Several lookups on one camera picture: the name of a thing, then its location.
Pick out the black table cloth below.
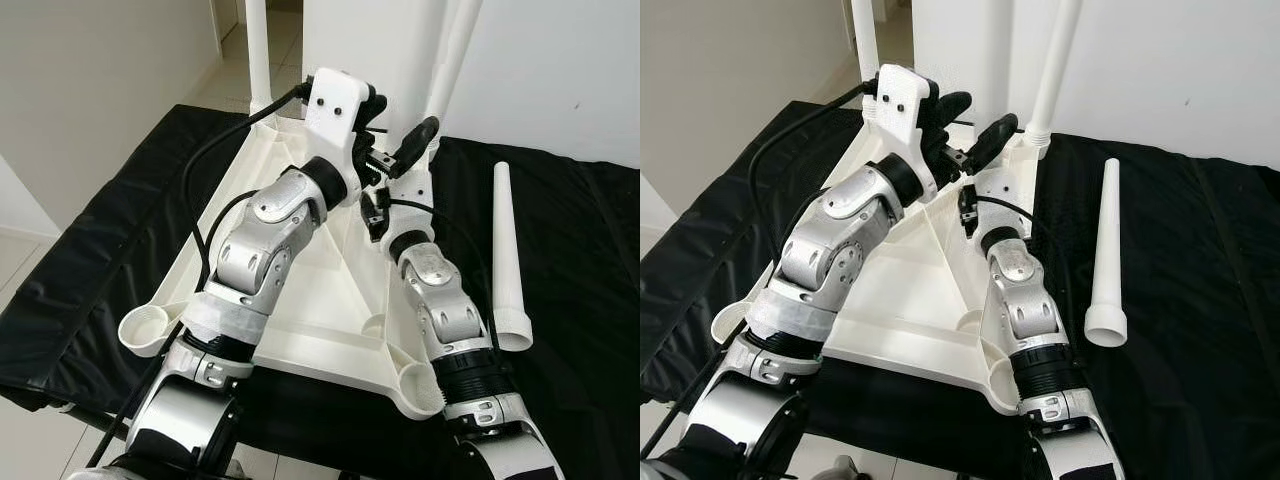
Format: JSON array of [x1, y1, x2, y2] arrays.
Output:
[[640, 100, 1280, 480], [0, 103, 641, 480]]

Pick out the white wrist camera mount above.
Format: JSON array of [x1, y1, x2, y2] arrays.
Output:
[[305, 68, 373, 176], [865, 63, 941, 171], [975, 165, 1031, 236], [383, 160, 433, 239]]

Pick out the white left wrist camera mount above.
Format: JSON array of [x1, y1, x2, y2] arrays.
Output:
[[865, 63, 941, 171], [305, 68, 373, 176]]

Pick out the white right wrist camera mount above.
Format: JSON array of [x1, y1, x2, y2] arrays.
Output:
[[975, 165, 1031, 236], [383, 160, 433, 239]]

